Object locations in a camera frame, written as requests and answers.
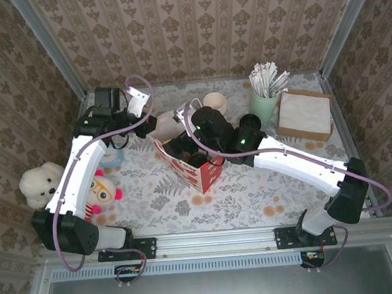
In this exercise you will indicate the mint green holder cup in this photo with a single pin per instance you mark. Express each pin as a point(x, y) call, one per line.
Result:
point(262, 107)

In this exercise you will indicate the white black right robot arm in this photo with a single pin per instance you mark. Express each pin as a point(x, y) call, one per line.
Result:
point(295, 167)

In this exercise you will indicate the white teddy bear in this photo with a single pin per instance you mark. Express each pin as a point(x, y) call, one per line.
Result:
point(38, 185)

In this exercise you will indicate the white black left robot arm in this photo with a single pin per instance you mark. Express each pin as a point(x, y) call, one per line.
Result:
point(79, 168)

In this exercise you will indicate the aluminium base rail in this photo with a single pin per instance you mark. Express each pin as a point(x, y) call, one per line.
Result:
point(216, 241)

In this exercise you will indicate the brown napkin tray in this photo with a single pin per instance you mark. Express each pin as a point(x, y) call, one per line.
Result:
point(323, 136)

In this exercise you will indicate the stack of green paper cups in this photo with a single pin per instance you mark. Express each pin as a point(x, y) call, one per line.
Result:
point(214, 102)

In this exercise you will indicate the aluminium frame post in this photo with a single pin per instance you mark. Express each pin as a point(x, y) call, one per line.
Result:
point(51, 49)
point(346, 29)

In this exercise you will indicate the blue rimmed small bowl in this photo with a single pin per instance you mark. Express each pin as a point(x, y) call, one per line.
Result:
point(113, 159)

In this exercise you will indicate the white napkin stack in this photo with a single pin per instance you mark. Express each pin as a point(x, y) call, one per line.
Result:
point(304, 112)

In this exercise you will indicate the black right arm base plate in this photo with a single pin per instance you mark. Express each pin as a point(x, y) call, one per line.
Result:
point(284, 238)

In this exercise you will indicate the white red printed paper bag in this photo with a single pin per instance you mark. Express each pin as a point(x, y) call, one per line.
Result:
point(208, 176)

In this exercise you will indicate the brown cardboard cup carrier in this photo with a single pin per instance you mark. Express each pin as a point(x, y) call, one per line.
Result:
point(184, 156)

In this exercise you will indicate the snowman plush with orange glasses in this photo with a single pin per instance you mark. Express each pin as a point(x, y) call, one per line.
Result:
point(105, 192)

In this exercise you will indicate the aluminium table edge rail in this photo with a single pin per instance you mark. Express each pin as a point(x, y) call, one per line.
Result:
point(211, 81)

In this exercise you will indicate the black cup lid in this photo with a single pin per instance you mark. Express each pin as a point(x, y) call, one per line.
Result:
point(197, 160)

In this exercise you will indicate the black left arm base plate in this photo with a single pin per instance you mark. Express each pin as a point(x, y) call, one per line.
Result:
point(146, 248)

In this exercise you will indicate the paper-wrapped straw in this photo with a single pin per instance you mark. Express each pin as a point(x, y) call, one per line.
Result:
point(256, 79)
point(265, 75)
point(272, 72)
point(281, 79)

